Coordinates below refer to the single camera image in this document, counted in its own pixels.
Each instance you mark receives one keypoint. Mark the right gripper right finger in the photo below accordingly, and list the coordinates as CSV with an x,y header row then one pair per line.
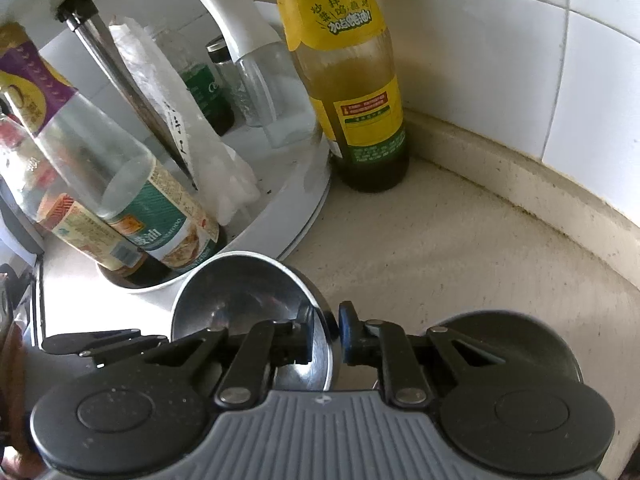
x,y
414,371

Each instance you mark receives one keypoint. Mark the purple label clear bottle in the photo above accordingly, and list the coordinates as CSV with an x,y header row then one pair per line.
x,y
113,174

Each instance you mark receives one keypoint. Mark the white plastic bag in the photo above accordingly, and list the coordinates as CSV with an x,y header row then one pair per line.
x,y
226,183

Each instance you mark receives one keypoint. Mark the white oil spray bottle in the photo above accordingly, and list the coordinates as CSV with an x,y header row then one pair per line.
x,y
267,71

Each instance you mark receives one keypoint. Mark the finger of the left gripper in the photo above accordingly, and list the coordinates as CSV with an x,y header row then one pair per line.
x,y
104,348

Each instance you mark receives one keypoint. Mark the person's left hand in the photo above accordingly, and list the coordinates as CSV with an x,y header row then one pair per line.
x,y
18,459

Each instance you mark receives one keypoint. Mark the yellow cap vinegar bottle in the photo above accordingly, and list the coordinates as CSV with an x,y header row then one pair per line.
x,y
45,198

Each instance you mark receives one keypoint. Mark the green yellow label oil bottle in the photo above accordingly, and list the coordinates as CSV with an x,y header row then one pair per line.
x,y
344,55

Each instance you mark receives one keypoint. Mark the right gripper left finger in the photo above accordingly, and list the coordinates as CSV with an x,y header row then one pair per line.
x,y
236,371

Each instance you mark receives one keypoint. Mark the small green label jar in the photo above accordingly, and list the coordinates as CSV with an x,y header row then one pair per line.
x,y
197,76

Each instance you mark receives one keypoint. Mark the stainless steel bowl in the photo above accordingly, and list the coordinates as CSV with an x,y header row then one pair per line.
x,y
236,290

